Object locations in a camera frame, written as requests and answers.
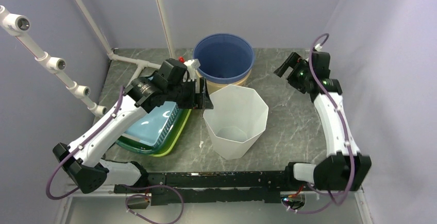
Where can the light blue perforated basket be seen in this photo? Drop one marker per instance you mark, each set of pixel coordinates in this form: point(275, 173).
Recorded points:
point(150, 131)

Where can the dark green basket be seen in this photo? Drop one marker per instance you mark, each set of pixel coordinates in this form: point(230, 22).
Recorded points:
point(131, 146)

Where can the blue bucket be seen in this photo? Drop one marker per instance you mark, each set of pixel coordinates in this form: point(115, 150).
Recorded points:
point(224, 58)

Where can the cream cartoon bucket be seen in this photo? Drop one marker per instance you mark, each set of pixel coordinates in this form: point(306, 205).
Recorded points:
point(213, 87)

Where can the white PVC pipe frame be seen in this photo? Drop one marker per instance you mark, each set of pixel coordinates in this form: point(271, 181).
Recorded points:
point(132, 29)

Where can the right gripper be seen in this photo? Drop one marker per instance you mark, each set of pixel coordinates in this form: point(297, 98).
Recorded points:
point(293, 59)

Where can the lime green basket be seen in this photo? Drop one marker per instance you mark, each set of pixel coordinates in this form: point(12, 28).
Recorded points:
point(173, 135)

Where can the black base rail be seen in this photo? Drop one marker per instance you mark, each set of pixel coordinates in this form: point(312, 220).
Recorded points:
point(268, 186)

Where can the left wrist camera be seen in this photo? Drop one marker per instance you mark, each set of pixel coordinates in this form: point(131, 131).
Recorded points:
point(192, 67)

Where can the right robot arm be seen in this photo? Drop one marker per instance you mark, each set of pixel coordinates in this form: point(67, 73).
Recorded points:
point(344, 167)

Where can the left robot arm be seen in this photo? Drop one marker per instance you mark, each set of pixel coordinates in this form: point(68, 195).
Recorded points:
point(81, 159)

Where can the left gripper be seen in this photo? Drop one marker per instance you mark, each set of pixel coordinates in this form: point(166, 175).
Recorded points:
point(196, 101)

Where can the white octagonal bin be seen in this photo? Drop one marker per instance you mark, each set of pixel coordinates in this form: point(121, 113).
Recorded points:
point(238, 118)

